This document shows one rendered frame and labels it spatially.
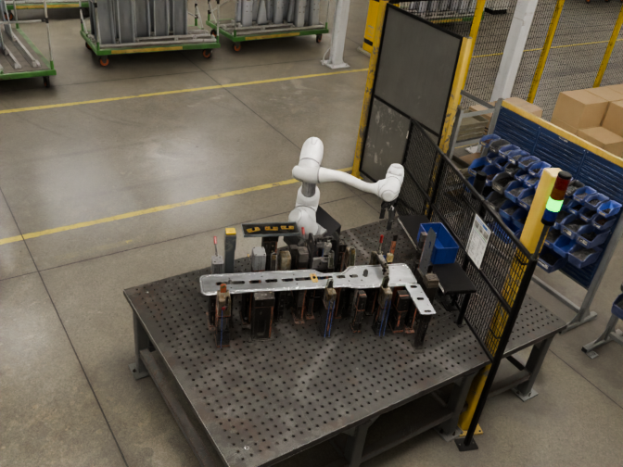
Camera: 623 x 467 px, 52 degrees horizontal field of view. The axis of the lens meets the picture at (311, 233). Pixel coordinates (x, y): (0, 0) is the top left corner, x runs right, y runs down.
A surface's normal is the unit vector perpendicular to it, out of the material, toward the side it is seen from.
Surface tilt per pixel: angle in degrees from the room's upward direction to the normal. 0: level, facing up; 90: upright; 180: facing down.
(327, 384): 0
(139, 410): 0
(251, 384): 0
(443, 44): 89
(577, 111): 90
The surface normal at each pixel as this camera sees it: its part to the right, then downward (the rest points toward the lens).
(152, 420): 0.11, -0.83
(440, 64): -0.84, 0.22
